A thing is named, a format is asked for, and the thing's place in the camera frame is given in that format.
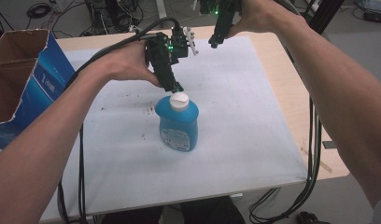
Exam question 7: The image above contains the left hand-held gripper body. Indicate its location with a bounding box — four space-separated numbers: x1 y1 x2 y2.
144 25 200 82

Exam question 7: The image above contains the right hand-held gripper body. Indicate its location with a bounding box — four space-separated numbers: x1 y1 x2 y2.
199 0 243 40

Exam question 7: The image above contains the blue detergent bottle white cap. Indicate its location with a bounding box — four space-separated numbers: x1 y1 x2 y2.
153 91 200 153

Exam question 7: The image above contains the person's left hand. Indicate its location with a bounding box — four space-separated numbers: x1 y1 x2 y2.
92 39 163 88

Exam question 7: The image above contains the person's right hand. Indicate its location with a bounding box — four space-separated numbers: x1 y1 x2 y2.
225 0 308 40

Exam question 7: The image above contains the white cloth mat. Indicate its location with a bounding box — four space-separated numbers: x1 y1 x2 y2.
38 35 308 223

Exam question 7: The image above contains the black metal stand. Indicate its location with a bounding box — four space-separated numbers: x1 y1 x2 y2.
305 0 346 35

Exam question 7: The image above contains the blue cardboard box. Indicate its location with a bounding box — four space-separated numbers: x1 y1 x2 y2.
0 28 77 149

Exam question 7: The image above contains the black device on floor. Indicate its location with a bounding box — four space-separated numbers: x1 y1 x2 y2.
362 8 381 23

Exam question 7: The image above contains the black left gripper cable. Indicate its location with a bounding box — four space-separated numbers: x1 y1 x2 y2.
56 16 182 224

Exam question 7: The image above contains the dark equipment with cables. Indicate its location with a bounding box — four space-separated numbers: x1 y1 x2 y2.
80 0 146 35

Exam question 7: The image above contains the coiled black cable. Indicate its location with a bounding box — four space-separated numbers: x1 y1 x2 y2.
25 2 53 20

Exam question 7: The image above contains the black right gripper cable bundle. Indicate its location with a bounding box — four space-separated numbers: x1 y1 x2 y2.
248 96 323 224

